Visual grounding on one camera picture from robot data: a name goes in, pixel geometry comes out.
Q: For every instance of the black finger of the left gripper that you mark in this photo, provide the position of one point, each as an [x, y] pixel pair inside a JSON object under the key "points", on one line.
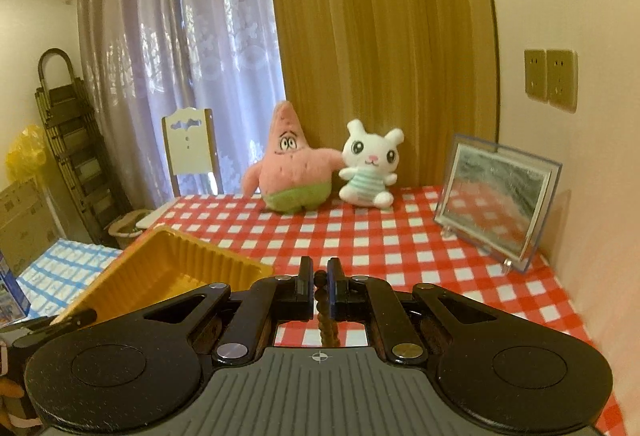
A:
{"points": [[43, 335]]}

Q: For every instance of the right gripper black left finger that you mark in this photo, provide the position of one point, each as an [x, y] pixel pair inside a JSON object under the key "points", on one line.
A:
{"points": [[150, 371]]}

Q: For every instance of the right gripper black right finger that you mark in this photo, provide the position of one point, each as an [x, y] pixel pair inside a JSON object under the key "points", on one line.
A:
{"points": [[493, 369]]}

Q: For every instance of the yellow plastic tray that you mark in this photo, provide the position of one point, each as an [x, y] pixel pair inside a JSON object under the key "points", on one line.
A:
{"points": [[163, 264]]}

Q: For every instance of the person's left hand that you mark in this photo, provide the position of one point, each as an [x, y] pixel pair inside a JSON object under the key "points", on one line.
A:
{"points": [[10, 389]]}

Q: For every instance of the blue printed box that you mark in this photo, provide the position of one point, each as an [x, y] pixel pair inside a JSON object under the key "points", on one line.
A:
{"points": [[14, 305]]}

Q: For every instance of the blue white checkered bedsheet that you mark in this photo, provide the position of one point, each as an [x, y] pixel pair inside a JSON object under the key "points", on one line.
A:
{"points": [[56, 278]]}

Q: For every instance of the beige waste basket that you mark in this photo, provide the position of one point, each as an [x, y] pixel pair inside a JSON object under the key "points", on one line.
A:
{"points": [[124, 230]]}

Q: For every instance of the cardboard box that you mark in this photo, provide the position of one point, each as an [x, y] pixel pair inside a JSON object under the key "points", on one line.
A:
{"points": [[28, 228]]}

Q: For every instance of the yellow plastic bag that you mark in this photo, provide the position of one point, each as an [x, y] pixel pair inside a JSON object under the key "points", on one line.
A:
{"points": [[27, 155]]}

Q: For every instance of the red white checkered tablecloth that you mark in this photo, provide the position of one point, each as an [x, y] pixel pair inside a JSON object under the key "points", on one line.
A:
{"points": [[403, 246]]}

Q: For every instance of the framed sand art picture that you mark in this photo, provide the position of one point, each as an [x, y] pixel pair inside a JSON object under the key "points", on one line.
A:
{"points": [[498, 198]]}

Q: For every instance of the dark folded ladder rack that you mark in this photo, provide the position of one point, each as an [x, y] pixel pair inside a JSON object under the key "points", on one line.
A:
{"points": [[79, 151]]}

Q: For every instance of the white wooden chair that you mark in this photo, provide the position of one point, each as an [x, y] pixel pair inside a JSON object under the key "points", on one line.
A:
{"points": [[190, 146]]}

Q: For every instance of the pink starfish plush toy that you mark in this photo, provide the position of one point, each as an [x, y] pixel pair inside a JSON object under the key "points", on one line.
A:
{"points": [[291, 176]]}

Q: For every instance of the white bunny plush toy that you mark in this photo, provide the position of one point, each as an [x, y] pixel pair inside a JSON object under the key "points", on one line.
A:
{"points": [[370, 161]]}

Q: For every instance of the lilac lace curtain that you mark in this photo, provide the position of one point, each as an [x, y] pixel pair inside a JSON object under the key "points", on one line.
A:
{"points": [[145, 59]]}

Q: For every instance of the wooden wardrobe panel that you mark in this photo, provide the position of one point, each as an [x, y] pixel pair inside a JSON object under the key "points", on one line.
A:
{"points": [[429, 67]]}

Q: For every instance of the gold wall socket left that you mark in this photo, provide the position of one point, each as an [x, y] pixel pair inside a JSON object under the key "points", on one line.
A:
{"points": [[536, 74]]}

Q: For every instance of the gold wall socket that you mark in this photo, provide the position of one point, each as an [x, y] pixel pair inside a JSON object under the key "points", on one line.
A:
{"points": [[536, 74], [562, 79]]}

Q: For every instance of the gold wall socket right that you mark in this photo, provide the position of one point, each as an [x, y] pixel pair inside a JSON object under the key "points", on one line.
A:
{"points": [[562, 79]]}

